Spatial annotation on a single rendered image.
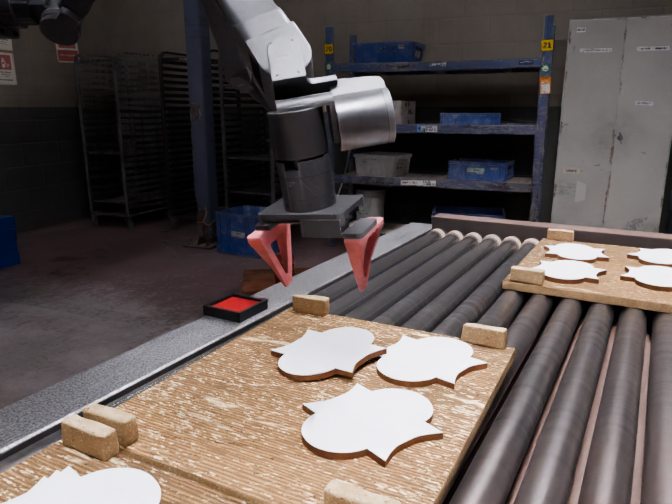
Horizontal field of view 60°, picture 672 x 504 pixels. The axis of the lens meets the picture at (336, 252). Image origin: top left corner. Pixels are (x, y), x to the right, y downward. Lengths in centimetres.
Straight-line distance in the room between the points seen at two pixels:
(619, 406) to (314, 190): 42
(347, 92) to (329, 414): 33
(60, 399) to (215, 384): 18
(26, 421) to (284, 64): 47
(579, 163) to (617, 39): 94
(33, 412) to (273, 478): 32
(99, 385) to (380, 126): 46
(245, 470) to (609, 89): 466
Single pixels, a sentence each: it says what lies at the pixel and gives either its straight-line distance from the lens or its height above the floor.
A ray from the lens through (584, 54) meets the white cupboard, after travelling 502.
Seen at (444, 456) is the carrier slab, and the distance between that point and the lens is 57.
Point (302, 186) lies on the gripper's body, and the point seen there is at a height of 117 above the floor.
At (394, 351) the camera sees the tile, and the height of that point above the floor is 94.
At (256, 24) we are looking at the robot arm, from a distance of 67.
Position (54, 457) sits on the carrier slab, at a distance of 61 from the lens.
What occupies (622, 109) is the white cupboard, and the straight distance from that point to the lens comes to 502.
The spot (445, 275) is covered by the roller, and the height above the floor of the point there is 92.
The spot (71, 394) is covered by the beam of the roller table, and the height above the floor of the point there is 92.
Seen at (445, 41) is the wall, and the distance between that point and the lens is 569.
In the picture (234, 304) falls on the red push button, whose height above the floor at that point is 93.
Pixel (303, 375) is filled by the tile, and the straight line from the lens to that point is 68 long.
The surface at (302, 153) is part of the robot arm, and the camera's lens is 59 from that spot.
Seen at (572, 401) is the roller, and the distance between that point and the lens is 73.
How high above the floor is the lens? 125
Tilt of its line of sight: 14 degrees down
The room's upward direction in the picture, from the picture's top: straight up
